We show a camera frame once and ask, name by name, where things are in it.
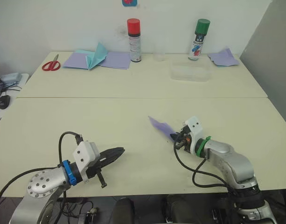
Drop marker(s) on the blue wrist clamp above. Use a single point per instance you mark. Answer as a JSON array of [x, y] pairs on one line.
[[69, 172]]

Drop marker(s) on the grey blue small box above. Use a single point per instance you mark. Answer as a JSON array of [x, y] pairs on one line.
[[11, 77]]

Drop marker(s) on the red and blue wall sticker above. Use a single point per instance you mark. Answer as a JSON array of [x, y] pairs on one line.
[[129, 2]]

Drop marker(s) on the black computer mouse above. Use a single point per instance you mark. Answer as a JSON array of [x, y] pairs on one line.
[[3, 102]]

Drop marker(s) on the green cap spray can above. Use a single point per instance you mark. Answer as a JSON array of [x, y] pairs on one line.
[[198, 42]]

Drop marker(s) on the red cap spray can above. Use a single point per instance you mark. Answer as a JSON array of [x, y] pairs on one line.
[[134, 42]]

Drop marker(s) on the flat purple paper sheet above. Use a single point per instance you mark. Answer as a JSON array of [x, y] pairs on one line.
[[117, 60], [75, 60]]

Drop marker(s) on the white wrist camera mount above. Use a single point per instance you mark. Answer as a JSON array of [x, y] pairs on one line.
[[194, 130], [84, 154]]

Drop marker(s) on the purple paper sheet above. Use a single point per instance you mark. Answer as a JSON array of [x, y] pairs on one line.
[[161, 126], [75, 60], [117, 60], [223, 58]]

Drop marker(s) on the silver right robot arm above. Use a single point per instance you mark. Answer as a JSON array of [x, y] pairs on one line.
[[233, 163]]

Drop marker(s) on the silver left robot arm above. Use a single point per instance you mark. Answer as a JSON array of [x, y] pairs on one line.
[[43, 184]]

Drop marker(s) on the grey partition panel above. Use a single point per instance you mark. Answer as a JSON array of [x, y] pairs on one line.
[[268, 58]]

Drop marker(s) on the clear plastic tray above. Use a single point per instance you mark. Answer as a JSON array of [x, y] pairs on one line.
[[190, 72]]

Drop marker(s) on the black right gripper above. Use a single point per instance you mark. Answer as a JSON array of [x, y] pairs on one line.
[[182, 145]]

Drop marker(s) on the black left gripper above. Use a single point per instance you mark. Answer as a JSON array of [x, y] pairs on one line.
[[95, 169]]

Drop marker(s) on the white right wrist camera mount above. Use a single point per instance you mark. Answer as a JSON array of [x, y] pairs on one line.
[[194, 130]]

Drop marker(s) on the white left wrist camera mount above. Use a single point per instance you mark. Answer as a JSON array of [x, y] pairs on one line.
[[84, 154]]

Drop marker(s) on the dark rounded shape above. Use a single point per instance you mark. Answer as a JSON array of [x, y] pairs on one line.
[[125, 211]]

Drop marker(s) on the white side table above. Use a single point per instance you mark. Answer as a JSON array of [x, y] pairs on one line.
[[19, 86]]

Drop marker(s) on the crumpled purple paper sheet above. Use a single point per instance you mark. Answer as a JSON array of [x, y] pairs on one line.
[[223, 58]]

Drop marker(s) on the light blue paper airplane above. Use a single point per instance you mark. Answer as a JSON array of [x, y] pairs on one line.
[[97, 56]]

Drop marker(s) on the small clear plastic cup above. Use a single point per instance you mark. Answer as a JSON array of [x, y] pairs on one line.
[[159, 57]]

